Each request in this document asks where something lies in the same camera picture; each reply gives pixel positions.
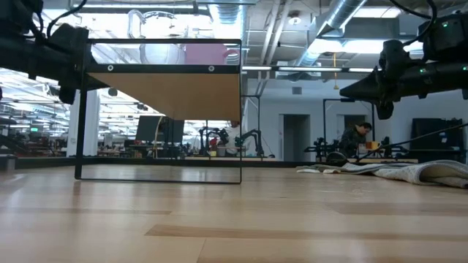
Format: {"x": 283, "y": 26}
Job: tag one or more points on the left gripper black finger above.
{"x": 94, "y": 82}

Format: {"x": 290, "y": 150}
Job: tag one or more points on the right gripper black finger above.
{"x": 367, "y": 89}

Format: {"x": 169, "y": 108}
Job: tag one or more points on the clear glass mug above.
{"x": 161, "y": 55}

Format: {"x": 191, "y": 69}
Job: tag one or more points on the wooden shelf black metal frame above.
{"x": 175, "y": 95}

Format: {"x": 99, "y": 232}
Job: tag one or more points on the pink ceramic mug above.
{"x": 204, "y": 55}

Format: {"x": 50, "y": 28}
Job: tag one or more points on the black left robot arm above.
{"x": 22, "y": 55}

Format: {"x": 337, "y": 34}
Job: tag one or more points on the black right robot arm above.
{"x": 438, "y": 76}

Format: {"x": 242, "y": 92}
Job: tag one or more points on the background black robot arm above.
{"x": 204, "y": 135}
{"x": 321, "y": 148}
{"x": 256, "y": 137}

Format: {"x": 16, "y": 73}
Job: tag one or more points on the small black ceiling device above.
{"x": 112, "y": 91}

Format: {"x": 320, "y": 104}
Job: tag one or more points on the fluorescent ceiling light strip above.
{"x": 360, "y": 69}
{"x": 311, "y": 69}

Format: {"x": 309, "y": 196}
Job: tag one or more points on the grey door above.
{"x": 354, "y": 120}
{"x": 296, "y": 137}

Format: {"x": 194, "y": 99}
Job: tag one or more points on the person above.
{"x": 352, "y": 140}
{"x": 234, "y": 137}

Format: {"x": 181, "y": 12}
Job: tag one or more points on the orange cup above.
{"x": 373, "y": 145}

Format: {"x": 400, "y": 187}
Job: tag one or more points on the black equipment case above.
{"x": 435, "y": 135}

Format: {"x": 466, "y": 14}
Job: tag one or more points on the black computer monitor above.
{"x": 174, "y": 130}
{"x": 148, "y": 128}

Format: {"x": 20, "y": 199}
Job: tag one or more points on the small white paper tag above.
{"x": 332, "y": 171}

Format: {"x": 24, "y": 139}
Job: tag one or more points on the grey folded towel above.
{"x": 420, "y": 173}

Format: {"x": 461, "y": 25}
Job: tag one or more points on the white round ceiling sensor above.
{"x": 294, "y": 18}

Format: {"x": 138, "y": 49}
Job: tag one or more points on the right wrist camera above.
{"x": 393, "y": 55}

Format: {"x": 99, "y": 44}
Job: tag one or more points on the black metal gantry frame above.
{"x": 324, "y": 120}

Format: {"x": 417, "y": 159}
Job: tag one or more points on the grey wall vent grille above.
{"x": 297, "y": 90}

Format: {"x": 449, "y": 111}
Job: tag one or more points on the large silver ventilation duct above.
{"x": 340, "y": 14}

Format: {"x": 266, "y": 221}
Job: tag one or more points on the black aluminium table frame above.
{"x": 44, "y": 163}

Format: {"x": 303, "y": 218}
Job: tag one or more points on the ribbed silver ventilation duct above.
{"x": 228, "y": 14}

